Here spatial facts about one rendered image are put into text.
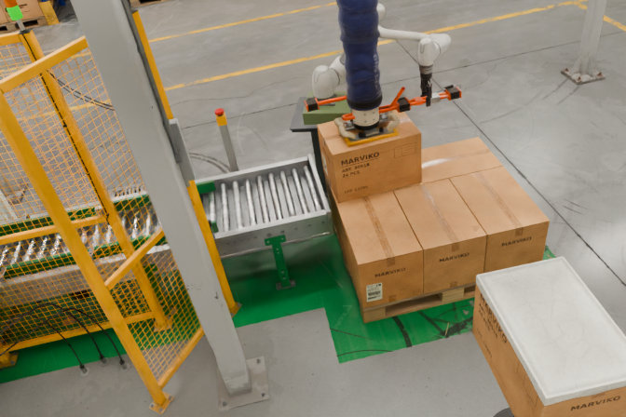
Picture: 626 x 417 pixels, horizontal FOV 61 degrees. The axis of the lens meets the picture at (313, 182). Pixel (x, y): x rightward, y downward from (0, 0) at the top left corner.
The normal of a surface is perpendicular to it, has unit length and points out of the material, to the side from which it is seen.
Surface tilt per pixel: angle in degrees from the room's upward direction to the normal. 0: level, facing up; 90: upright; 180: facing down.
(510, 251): 90
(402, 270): 90
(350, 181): 90
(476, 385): 0
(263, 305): 0
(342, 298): 0
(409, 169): 90
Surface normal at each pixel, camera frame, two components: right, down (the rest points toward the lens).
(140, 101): 0.18, 0.58
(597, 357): -0.13, -0.79
